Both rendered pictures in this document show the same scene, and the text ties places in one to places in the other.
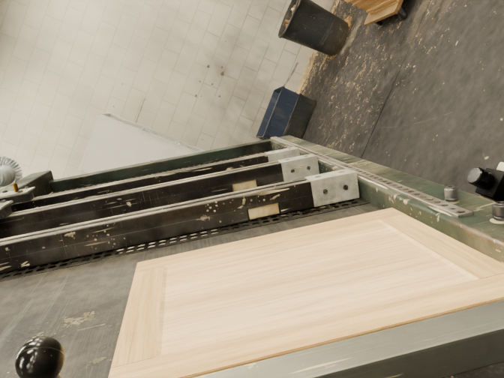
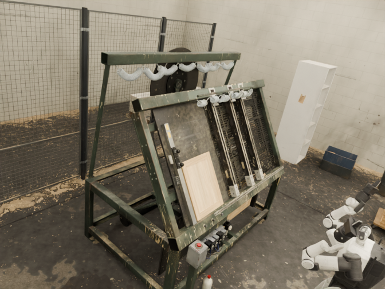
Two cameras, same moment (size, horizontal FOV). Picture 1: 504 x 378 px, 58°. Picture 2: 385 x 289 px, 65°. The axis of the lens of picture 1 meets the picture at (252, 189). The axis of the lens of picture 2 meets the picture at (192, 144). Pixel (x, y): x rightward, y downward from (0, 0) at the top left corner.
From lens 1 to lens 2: 224 cm
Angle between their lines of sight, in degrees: 29
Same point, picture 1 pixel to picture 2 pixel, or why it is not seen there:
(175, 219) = (223, 153)
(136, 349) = (188, 163)
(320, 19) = not seen: outside the picture
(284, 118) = (336, 161)
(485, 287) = (197, 213)
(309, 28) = not seen: outside the picture
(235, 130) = (338, 131)
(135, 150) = (310, 87)
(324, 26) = not seen: outside the picture
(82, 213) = (232, 121)
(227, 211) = (226, 166)
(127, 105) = (350, 69)
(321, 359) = (185, 190)
